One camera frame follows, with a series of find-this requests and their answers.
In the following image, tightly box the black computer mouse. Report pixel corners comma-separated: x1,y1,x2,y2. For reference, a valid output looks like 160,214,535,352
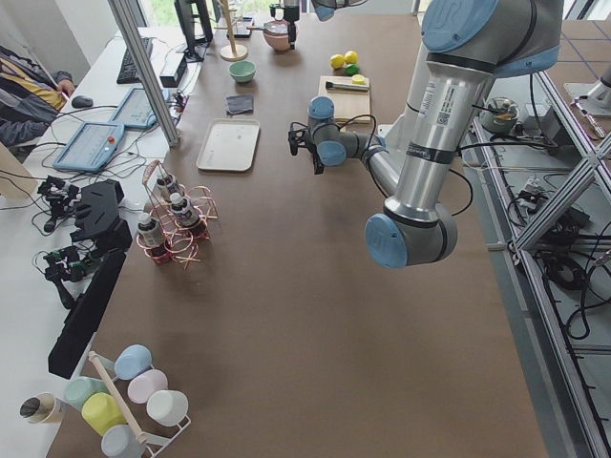
71,95,94,109

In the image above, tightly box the pink cup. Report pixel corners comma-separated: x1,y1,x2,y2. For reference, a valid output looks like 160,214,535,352
127,368,168,405

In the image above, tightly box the paper cup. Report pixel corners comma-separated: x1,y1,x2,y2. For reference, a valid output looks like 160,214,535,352
19,392,66,424

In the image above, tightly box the bottle in rack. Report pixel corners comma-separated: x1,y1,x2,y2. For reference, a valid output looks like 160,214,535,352
137,212,159,248
170,193,197,228
156,175,180,200

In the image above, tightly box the copper wire bottle rack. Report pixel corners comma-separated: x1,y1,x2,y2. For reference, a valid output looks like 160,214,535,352
136,159,219,267

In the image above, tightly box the wooden cutting board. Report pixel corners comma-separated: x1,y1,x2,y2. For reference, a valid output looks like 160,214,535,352
318,75,370,121

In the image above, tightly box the yellow lemon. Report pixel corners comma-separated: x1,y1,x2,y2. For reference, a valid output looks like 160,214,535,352
344,50,359,65
329,53,345,70

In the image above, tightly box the pink bowl with ice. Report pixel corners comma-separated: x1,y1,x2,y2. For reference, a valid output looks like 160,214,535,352
263,20,295,52

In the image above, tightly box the wooden mug tree stand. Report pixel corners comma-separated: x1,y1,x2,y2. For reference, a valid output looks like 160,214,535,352
216,0,248,62

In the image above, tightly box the bottle in rack rear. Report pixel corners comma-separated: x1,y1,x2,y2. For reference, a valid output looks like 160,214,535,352
156,175,180,200

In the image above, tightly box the grey cup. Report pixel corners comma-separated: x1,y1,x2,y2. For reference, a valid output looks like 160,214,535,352
101,425,145,458

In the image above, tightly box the bottle in rack middle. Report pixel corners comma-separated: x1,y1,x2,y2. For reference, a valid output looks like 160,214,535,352
170,193,197,228

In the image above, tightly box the black gripper stand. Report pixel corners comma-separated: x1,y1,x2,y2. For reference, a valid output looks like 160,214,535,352
39,177,133,380

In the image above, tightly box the black keyboard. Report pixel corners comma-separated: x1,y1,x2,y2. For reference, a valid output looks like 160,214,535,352
116,36,155,85

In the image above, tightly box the yellow handled knife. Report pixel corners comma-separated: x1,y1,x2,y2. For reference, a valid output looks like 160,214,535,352
325,80,369,93

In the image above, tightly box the grey folded cloth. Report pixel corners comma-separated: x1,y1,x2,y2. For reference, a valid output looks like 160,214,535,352
225,94,254,115

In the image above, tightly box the green cup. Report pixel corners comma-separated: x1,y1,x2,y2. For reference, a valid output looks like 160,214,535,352
64,376,109,411

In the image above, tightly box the green lime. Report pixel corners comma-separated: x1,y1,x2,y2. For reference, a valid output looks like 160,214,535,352
345,63,360,76

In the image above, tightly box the white cup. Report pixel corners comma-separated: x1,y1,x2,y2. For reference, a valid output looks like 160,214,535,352
146,389,189,427

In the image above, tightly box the blue teach pendant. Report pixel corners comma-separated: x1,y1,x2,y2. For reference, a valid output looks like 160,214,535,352
53,122,125,172
109,87,157,130

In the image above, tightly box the blue cup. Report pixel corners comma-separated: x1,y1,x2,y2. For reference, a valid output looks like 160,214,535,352
114,344,153,381

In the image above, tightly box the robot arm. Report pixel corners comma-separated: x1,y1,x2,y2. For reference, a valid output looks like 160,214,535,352
281,0,367,50
303,1,563,268

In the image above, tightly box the seated person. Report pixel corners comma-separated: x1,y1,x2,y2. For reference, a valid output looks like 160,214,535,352
1,47,75,148

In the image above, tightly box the half lemon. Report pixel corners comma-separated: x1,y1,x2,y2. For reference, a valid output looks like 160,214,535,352
351,74,365,85

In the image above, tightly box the yellow cup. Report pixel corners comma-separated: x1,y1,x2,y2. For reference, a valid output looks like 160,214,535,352
81,392,127,436

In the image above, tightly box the aluminium frame post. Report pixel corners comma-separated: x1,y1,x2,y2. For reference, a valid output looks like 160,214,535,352
108,0,179,148

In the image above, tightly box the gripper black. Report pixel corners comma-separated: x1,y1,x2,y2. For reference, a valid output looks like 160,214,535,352
309,145,325,175
284,0,299,50

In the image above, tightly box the bottle in rack front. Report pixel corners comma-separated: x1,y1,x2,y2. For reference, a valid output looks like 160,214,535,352
137,212,159,248

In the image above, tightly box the green ceramic bowl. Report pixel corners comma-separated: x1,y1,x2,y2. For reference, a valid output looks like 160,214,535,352
228,60,257,83

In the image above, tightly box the blue teach pendant far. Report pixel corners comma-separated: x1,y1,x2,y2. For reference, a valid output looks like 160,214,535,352
109,87,157,130

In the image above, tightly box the beige serving tray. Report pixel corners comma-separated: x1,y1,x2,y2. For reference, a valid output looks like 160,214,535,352
196,118,260,173

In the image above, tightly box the blue teach pendant near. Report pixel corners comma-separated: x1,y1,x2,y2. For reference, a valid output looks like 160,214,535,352
53,122,125,172

